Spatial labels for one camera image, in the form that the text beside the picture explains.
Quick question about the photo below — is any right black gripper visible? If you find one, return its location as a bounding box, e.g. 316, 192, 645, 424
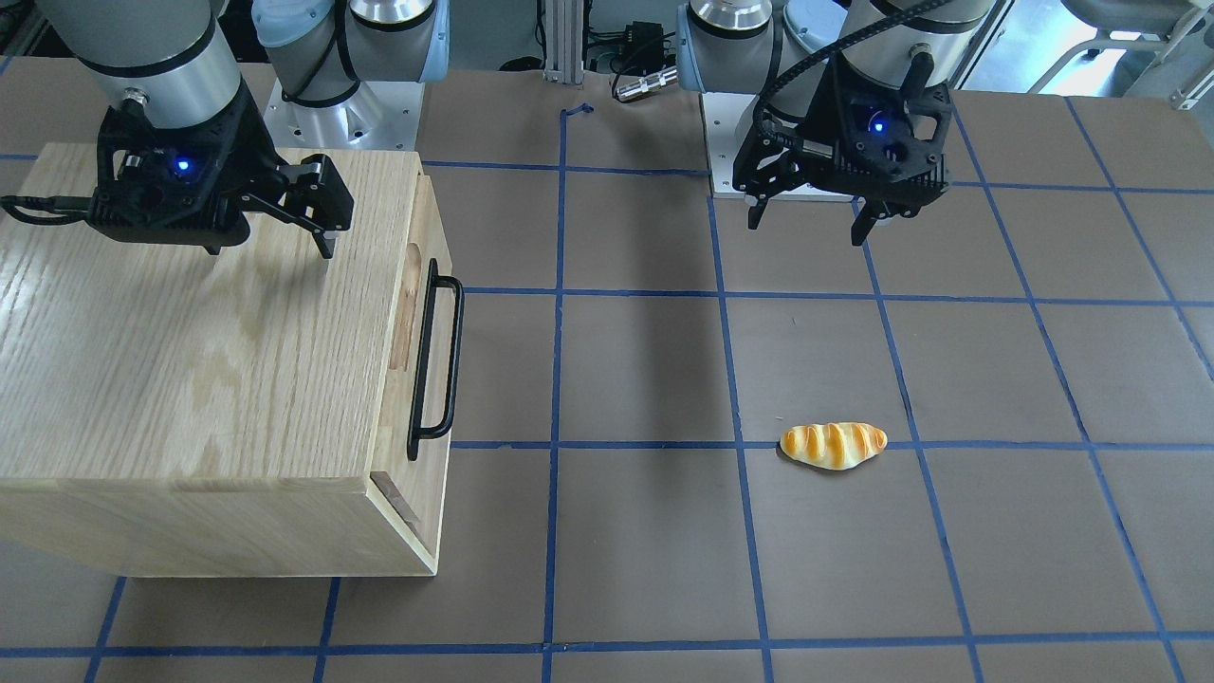
85, 95, 356, 260

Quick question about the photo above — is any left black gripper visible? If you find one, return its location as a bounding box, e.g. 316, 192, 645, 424
732, 50, 952, 247

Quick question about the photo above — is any black drawer handle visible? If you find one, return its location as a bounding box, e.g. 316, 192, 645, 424
405, 258, 466, 463

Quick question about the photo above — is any wooden drawer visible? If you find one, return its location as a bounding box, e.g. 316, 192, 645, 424
370, 175, 454, 567

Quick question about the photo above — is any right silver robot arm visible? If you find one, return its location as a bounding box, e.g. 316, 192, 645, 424
2, 1, 450, 258

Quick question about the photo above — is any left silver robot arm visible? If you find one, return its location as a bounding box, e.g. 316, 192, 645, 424
675, 1, 993, 247

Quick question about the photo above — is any wooden drawer cabinet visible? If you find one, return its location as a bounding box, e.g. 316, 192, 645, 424
1, 150, 439, 577

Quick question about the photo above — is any toy bread roll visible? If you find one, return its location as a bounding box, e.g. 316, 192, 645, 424
778, 422, 889, 471

